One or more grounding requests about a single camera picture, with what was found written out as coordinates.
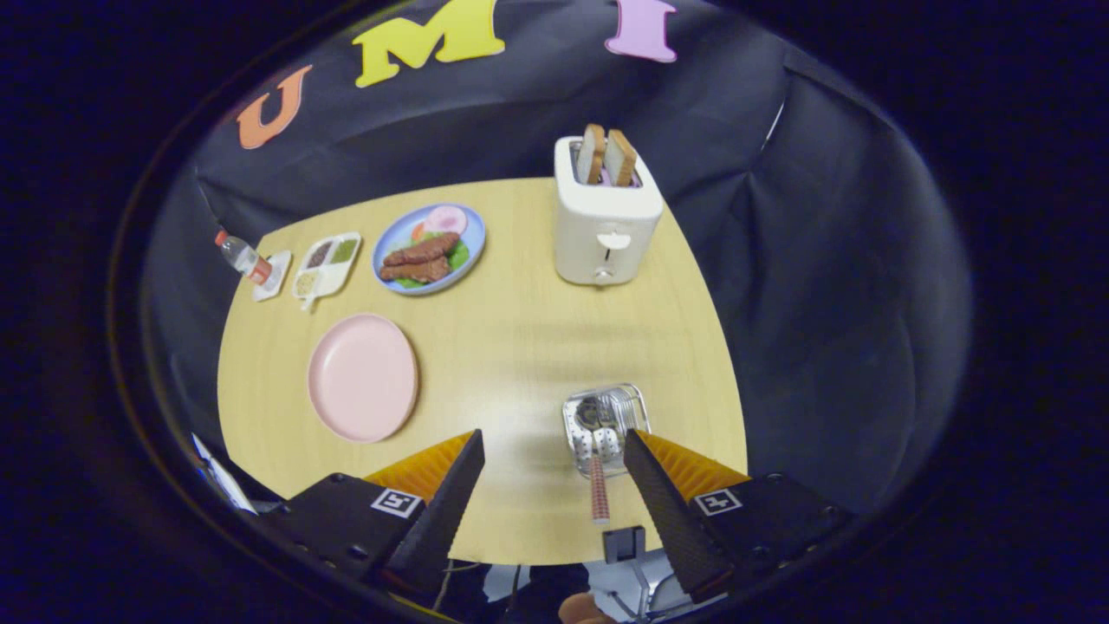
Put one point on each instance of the brown meat strip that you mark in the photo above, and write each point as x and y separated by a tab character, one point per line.
416	270
423	250

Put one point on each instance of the small black bracket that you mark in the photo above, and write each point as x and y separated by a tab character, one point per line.
607	546

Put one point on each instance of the clear water bottle red cap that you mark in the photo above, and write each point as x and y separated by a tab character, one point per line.
243	257

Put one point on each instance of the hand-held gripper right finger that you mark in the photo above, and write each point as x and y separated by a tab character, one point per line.
671	520

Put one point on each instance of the pink round plate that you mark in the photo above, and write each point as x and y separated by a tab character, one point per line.
364	377

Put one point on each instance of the blue food plate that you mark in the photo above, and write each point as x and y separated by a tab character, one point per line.
473	224

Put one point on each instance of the green lettuce leaf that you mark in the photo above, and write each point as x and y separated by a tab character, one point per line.
459	256

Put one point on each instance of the cream white toaster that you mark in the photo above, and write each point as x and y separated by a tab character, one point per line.
606	217

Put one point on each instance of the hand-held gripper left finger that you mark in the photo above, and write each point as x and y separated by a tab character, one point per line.
450	511

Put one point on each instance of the white square coaster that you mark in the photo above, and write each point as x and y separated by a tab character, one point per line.
282	267

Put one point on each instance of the clear ribbed glass holder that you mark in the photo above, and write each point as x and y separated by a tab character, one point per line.
638	403

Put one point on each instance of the pink ham slice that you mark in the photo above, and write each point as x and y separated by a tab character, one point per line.
445	220

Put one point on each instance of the white divided tray with beans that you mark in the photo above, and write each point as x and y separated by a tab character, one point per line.
325	282

